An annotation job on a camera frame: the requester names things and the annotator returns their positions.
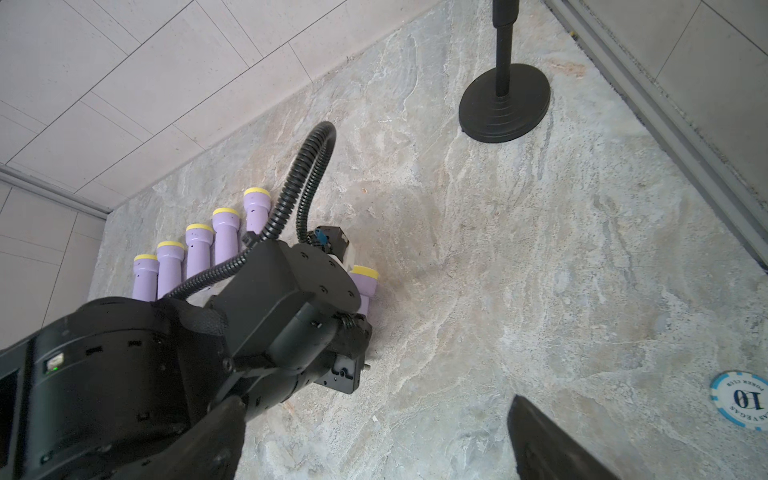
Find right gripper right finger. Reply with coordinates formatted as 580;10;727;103
507;395;619;480

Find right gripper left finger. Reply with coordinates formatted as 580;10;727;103
113;397;246;479

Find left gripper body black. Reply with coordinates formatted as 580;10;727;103
209;241;372;419

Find purple flashlight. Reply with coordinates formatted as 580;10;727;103
243;187;271;234
156;241;185;298
132;254;159;302
185;223;214;279
212;208;241;265
350;265;379;317

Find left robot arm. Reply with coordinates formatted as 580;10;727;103
1;121;372;479

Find blue white poker chip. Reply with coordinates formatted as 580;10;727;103
710;371;768;432

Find black round stand base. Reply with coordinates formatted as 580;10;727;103
458;0;551;144

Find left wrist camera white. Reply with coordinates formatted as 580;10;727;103
308;226;354;270

